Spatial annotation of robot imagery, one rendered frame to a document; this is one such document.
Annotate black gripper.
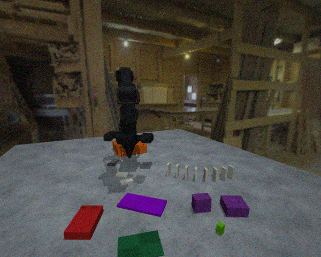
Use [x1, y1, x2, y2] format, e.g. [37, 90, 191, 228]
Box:
[103, 120, 154, 158]

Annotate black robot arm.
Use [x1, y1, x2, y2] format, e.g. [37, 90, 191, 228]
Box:
[115, 67, 140, 145]

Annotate small green block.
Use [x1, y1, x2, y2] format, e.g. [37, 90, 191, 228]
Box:
[216, 222, 225, 235]

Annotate green flat rectangular tile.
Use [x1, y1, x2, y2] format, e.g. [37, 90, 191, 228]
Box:
[117, 230, 164, 257]

